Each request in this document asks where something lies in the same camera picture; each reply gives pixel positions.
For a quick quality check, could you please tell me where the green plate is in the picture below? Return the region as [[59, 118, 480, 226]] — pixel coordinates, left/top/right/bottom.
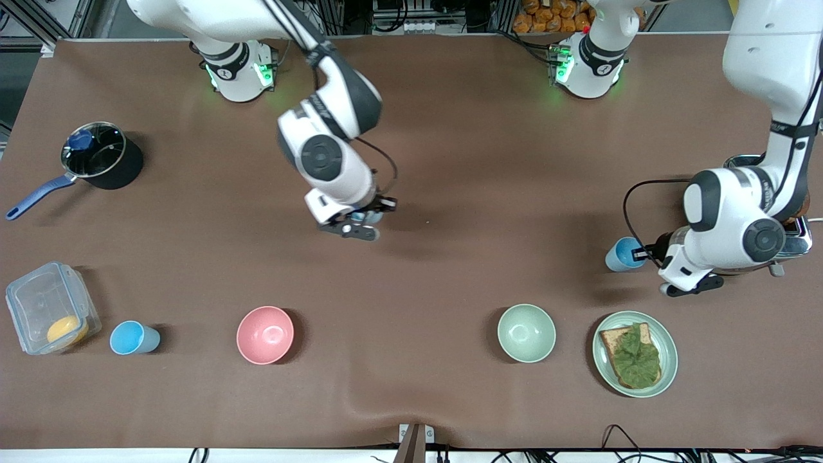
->
[[592, 311, 678, 398]]

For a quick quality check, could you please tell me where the toast slice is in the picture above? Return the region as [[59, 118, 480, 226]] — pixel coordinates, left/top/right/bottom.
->
[[599, 323, 663, 390]]

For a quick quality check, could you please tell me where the green lettuce leaf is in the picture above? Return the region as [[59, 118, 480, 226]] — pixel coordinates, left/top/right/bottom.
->
[[610, 323, 662, 390]]

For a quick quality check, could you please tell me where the silver toaster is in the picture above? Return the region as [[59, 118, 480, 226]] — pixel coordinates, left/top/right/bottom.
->
[[725, 153, 813, 278]]

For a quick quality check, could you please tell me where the pink bowl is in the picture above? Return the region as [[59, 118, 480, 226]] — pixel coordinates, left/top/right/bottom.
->
[[236, 305, 295, 365]]

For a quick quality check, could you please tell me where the green bowl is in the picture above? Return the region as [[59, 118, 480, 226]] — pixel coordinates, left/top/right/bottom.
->
[[497, 304, 557, 363]]

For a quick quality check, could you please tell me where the white power strip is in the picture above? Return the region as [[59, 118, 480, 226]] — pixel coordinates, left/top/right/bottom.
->
[[372, 18, 439, 34]]

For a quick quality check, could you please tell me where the empty blue cup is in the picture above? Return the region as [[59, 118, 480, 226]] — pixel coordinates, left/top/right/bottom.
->
[[109, 320, 161, 356]]

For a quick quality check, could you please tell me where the glass lid with blue knob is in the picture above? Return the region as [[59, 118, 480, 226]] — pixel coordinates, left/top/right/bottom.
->
[[60, 122, 126, 179]]

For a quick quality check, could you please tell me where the bag of orange buns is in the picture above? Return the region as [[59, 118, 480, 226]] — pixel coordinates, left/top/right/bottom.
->
[[512, 0, 595, 34]]

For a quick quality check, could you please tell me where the yellow sponge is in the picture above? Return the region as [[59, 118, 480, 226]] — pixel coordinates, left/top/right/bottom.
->
[[46, 315, 89, 346]]

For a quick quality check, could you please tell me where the clear container with blue seal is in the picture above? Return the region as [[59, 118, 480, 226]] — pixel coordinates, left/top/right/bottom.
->
[[5, 260, 102, 356]]

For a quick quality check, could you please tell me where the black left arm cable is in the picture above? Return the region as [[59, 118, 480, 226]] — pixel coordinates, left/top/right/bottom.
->
[[622, 178, 693, 261]]

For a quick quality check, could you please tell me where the dark pot with blue handle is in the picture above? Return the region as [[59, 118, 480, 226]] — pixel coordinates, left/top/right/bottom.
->
[[5, 121, 145, 221]]

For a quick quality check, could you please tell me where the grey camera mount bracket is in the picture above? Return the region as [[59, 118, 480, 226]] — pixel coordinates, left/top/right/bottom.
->
[[393, 422, 435, 463]]

